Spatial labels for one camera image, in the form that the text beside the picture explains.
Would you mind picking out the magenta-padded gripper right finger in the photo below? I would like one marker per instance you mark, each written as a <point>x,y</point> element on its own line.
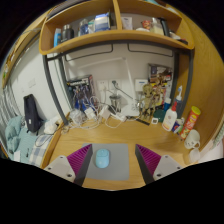
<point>149,160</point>

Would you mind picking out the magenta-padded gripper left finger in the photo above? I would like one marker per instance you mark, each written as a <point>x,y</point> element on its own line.
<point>80,160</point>

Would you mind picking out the light blue computer mouse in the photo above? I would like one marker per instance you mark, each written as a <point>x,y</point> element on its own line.
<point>102,158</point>

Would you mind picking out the grey mouse pad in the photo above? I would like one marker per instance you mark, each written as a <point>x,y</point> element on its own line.
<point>116,163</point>

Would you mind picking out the small white desk clock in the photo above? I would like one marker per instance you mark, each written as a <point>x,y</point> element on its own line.
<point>154,120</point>

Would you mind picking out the plaid pillow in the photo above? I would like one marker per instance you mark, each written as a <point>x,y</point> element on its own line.
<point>40,150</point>

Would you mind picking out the blue packet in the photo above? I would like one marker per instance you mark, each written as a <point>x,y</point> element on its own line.
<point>176,126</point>

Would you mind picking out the white cloth bundle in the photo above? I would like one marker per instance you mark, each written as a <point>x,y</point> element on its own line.
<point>50,126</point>

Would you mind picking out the clear plastic cup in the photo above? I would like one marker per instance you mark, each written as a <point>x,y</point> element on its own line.
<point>194,155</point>

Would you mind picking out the white lotion bottle red cap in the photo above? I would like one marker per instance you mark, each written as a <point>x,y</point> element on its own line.
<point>169,118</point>

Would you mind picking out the white charger block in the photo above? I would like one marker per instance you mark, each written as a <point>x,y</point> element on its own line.
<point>89,112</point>

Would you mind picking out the white mug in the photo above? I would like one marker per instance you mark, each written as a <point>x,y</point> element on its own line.
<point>192,138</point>

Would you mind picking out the white power strip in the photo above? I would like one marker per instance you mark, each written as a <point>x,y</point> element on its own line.
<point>118,116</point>

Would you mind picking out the orange chips can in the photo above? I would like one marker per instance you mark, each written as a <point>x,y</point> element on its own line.
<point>190,121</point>

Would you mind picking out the gold robot model figure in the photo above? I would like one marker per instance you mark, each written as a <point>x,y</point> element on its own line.
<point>148,101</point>

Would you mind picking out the black bag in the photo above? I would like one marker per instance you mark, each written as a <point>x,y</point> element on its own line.
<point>31,113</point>

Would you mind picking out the blue model kit box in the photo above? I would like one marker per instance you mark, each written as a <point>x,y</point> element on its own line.
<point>80,90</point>

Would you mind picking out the light blue blanket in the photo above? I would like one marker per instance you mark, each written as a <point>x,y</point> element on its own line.
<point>15,133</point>

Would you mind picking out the printed poster box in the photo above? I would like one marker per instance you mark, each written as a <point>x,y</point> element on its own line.
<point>160,73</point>

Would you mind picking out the wooden shelf unit with items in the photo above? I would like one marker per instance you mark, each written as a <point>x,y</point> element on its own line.
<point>110,35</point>

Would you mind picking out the grey metal desk frame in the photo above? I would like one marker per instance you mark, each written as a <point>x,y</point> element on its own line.
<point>53,90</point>

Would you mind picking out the white wall box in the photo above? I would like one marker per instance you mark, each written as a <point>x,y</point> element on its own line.
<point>140,85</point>

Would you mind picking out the white wall socket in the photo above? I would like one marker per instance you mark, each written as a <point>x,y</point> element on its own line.
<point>102,85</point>
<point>113,84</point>

